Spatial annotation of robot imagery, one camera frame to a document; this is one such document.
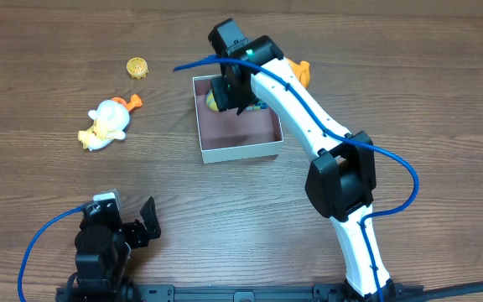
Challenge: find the pastel rubiks cube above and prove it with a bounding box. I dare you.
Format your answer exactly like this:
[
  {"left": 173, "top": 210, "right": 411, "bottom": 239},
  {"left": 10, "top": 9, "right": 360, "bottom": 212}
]
[{"left": 246, "top": 100, "right": 268, "bottom": 111}]

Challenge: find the yellow emoji face ball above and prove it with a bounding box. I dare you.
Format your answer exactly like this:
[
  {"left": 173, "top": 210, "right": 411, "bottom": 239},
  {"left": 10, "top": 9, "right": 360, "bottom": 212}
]
[{"left": 205, "top": 90, "right": 219, "bottom": 112}]

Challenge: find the white box pink interior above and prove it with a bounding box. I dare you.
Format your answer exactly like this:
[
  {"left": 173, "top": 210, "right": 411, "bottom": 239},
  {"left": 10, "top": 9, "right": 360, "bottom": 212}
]
[{"left": 192, "top": 75, "right": 283, "bottom": 164}]

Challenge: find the orange rubber duck toy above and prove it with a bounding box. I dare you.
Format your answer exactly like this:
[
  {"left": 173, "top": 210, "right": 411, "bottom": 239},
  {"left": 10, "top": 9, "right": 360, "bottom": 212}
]
[{"left": 288, "top": 60, "right": 311, "bottom": 88}]

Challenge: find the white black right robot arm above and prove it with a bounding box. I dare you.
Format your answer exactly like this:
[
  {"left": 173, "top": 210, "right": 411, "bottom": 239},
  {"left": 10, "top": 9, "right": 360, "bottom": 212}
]
[{"left": 208, "top": 33, "right": 392, "bottom": 301}]

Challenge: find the yellow gear shaped token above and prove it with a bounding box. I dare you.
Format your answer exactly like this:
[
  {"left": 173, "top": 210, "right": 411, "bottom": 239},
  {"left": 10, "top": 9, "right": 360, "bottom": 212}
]
[{"left": 126, "top": 57, "right": 148, "bottom": 80}]

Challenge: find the white plush chicken toy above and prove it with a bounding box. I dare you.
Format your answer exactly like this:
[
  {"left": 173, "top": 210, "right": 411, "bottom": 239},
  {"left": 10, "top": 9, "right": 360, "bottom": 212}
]
[{"left": 78, "top": 94, "right": 143, "bottom": 151}]

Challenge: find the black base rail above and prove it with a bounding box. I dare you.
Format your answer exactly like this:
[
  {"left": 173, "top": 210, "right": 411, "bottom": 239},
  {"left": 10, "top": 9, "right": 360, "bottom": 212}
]
[{"left": 55, "top": 283, "right": 425, "bottom": 302}]

